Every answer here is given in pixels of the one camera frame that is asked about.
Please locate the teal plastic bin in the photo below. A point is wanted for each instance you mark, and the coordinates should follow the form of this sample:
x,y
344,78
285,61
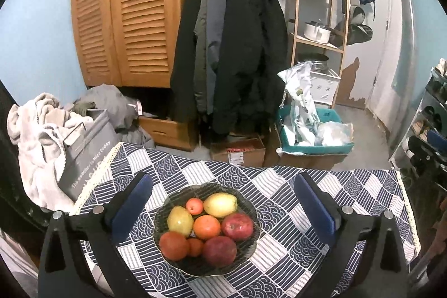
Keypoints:
x,y
314,148

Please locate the rows of shoes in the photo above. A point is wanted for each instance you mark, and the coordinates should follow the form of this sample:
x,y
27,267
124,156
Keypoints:
x,y
424,127

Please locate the white door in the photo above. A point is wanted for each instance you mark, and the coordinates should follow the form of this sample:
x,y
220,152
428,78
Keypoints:
x,y
373,39

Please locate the wooden shelf rack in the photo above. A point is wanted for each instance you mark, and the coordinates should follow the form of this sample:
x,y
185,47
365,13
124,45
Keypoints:
x,y
321,45

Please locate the dark glass bowl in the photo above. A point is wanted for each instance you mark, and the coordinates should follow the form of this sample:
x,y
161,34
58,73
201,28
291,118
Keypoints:
x,y
185,193

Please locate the red apple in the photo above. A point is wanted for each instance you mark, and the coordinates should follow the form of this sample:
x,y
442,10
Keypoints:
x,y
219,251
237,226

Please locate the white printed rice bag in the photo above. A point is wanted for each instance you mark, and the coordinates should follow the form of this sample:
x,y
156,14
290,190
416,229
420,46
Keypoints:
x,y
303,109

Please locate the grey shoe rack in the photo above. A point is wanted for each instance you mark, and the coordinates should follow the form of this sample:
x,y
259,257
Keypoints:
x,y
401,144

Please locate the beige fleece robe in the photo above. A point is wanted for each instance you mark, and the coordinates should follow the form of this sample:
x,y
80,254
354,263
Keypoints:
x,y
35,144

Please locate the grey jacket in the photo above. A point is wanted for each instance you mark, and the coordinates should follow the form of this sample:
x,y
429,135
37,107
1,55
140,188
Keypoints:
x,y
209,39

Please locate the blue white patterned tablecloth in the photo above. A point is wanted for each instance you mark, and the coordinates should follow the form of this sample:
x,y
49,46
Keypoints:
x,y
279,186

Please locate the white lattice basket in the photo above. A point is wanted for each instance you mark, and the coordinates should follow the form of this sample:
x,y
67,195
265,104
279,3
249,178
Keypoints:
x,y
324,85

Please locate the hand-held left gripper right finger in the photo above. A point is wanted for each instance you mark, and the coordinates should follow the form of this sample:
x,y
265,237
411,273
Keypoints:
x,y
316,207

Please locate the wooden drawer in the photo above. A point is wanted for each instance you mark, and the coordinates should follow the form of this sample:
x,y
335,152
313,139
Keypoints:
x,y
167,132

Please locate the orange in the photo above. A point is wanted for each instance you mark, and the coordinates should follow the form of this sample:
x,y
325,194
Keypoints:
x,y
206,227
174,245

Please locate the small tangerine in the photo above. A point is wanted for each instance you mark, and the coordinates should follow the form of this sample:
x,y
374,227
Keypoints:
x,y
194,205
195,246

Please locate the silver metal pole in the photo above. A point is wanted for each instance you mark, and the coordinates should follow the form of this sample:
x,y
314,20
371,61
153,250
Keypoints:
x,y
407,22

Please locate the clear plastic bag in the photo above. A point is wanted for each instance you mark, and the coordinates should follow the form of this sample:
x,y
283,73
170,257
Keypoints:
x,y
335,134

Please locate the black hooded coat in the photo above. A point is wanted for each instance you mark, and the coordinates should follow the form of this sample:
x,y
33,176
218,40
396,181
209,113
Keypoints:
x,y
244,57

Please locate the green hanging bag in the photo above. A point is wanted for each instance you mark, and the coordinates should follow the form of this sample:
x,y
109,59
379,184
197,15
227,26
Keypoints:
x,y
358,27

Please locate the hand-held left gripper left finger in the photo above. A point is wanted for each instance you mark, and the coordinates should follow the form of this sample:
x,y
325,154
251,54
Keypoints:
x,y
132,205

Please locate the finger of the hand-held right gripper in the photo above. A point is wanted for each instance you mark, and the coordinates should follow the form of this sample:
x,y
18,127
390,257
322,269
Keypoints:
x,y
438,137
422,148

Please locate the pile of grey clothes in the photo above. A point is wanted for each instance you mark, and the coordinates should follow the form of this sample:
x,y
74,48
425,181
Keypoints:
x,y
108,106

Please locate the wooden louvered wardrobe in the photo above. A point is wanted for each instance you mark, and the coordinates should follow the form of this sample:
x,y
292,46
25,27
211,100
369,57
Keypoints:
x,y
122,11

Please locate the grey fabric storage bag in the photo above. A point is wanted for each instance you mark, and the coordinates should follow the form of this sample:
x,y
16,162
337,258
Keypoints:
x,y
87,151

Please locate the small cardboard box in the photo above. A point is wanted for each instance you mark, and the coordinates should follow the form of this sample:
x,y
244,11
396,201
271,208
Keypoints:
x,y
237,153

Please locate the green red mango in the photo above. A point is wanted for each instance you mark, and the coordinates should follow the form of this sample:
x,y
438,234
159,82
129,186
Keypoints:
x,y
180,220

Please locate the steel steamer pot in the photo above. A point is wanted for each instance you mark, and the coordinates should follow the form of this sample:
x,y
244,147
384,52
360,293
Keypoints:
x,y
314,62

